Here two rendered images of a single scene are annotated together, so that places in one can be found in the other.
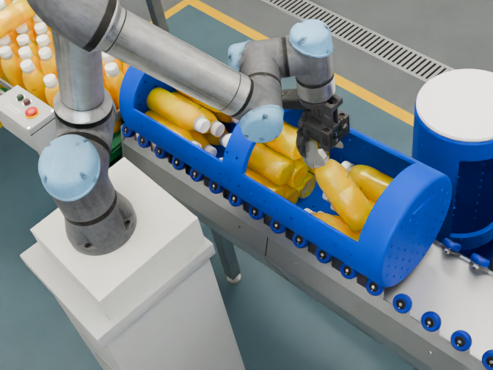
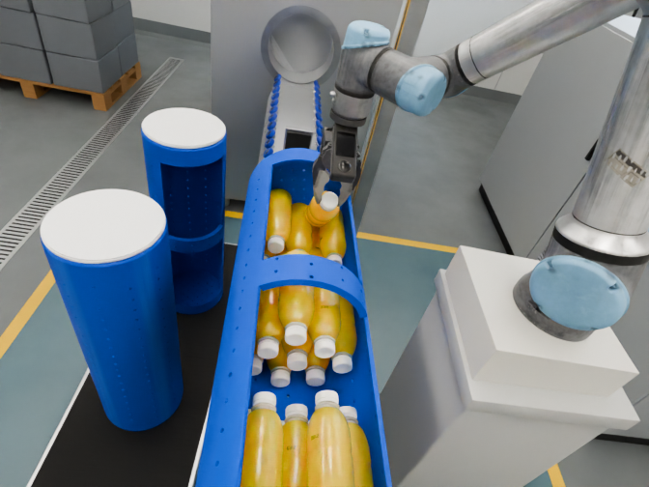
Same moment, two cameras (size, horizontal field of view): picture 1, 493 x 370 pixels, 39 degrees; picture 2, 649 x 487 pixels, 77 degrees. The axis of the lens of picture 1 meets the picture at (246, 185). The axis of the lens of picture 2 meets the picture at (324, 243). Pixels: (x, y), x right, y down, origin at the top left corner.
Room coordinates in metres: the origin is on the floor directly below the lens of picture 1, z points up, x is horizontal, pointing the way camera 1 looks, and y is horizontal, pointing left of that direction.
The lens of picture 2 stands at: (1.69, 0.18, 1.76)
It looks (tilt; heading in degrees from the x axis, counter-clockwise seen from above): 41 degrees down; 206
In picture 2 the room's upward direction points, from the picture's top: 14 degrees clockwise
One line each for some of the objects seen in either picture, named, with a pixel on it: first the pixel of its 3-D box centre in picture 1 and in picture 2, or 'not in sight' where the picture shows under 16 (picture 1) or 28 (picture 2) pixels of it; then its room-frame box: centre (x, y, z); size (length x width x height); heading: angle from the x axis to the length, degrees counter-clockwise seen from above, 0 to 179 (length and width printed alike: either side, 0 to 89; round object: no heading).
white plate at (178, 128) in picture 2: not in sight; (184, 127); (0.81, -0.90, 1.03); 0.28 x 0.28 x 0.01
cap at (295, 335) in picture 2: not in sight; (296, 336); (1.30, -0.03, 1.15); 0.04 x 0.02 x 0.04; 128
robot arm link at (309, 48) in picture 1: (310, 53); (363, 60); (1.02, -0.17, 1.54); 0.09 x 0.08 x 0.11; 81
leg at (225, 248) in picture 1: (221, 233); not in sight; (1.61, 0.13, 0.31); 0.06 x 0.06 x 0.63; 38
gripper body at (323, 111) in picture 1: (321, 115); (342, 138); (1.01, -0.18, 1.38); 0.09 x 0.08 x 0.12; 38
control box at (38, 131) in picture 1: (28, 118); not in sight; (1.60, 0.58, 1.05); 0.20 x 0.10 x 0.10; 38
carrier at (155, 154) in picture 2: not in sight; (189, 223); (0.81, -0.90, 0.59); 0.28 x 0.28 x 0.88
